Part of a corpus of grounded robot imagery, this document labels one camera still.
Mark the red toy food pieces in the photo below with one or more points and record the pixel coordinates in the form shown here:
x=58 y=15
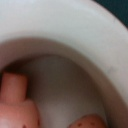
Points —
x=16 y=111

